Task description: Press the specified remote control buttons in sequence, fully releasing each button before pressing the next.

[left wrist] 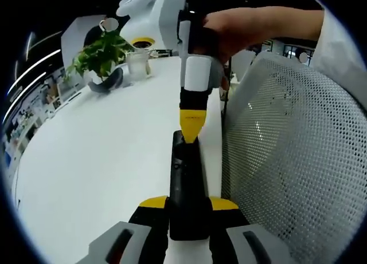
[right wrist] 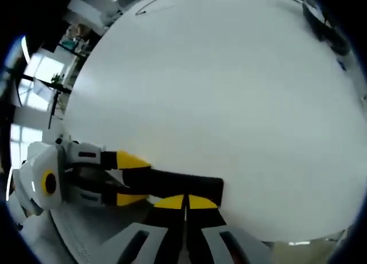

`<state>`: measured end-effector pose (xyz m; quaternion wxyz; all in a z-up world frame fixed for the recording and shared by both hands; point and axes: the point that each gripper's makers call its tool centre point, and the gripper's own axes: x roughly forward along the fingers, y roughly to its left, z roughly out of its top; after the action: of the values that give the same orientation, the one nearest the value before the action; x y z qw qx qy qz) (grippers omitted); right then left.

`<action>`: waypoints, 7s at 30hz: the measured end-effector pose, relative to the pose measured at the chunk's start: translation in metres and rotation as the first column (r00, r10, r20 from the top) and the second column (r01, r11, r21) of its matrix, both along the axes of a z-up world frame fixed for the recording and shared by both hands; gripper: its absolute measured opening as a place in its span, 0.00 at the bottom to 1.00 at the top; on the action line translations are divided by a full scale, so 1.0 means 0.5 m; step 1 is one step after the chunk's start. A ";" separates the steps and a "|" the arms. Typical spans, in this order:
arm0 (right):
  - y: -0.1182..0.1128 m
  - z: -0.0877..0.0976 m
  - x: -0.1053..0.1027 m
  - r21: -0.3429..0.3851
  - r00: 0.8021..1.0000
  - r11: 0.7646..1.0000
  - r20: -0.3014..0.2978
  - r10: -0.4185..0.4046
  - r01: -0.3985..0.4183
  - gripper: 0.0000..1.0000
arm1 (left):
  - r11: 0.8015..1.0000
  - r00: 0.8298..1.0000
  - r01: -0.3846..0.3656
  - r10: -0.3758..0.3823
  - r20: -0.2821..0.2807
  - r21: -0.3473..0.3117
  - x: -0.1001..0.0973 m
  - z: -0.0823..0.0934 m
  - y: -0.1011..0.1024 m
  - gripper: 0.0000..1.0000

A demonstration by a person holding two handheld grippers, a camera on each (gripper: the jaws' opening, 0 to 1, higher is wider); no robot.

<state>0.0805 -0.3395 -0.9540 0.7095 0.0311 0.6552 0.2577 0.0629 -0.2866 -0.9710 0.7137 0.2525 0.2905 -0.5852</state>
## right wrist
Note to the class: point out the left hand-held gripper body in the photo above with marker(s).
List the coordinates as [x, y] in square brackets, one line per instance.
[37, 166]

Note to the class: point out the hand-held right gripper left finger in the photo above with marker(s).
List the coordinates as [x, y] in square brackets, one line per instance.
[160, 235]

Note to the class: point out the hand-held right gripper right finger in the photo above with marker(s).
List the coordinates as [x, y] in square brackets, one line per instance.
[212, 241]

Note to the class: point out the black remote control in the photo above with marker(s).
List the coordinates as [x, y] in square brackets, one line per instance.
[186, 183]

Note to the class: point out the black stand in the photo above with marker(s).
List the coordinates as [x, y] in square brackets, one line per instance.
[54, 103]

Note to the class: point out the potted green plant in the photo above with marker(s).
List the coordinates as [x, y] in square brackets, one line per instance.
[329, 35]

